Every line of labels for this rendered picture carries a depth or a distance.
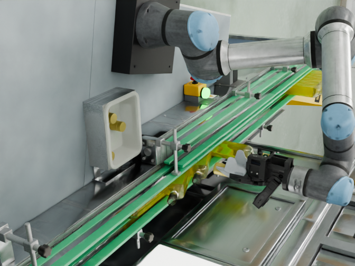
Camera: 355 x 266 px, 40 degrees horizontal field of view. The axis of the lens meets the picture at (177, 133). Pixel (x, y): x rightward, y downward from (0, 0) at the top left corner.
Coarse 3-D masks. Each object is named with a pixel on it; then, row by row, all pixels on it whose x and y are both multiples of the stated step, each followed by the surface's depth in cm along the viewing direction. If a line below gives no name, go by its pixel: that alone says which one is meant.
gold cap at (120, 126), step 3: (111, 123) 162; (114, 123) 161; (117, 123) 161; (120, 123) 160; (123, 123) 161; (111, 126) 162; (114, 126) 161; (117, 126) 161; (120, 126) 160; (123, 126) 162; (111, 129) 163; (114, 129) 162; (117, 129) 161; (120, 129) 161; (123, 129) 162
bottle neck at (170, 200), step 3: (171, 192) 164; (174, 192) 163; (171, 195) 162; (174, 195) 162; (177, 195) 164; (168, 198) 160; (171, 198) 160; (174, 198) 160; (168, 201) 161; (171, 201) 163; (174, 201) 160; (171, 204) 161; (174, 204) 161
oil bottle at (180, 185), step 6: (186, 174) 172; (174, 180) 168; (180, 180) 168; (186, 180) 171; (168, 186) 166; (174, 186) 165; (180, 186) 165; (186, 186) 172; (168, 192) 165; (180, 192) 165; (180, 198) 166
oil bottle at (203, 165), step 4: (204, 156) 184; (208, 156) 184; (200, 160) 181; (204, 160) 181; (208, 160) 183; (196, 164) 178; (200, 164) 178; (204, 164) 178; (208, 164) 184; (192, 168) 177; (196, 168) 177; (200, 168) 176; (204, 168) 177; (208, 168) 184; (192, 172) 177; (200, 172) 176; (204, 172) 177; (192, 176) 178; (204, 176) 178
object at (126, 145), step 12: (132, 96) 161; (108, 108) 149; (120, 108) 166; (132, 108) 163; (108, 120) 150; (120, 120) 167; (132, 120) 165; (108, 132) 151; (120, 132) 168; (132, 132) 167; (108, 144) 152; (120, 144) 170; (132, 144) 169; (108, 156) 154; (120, 156) 163; (132, 156) 164
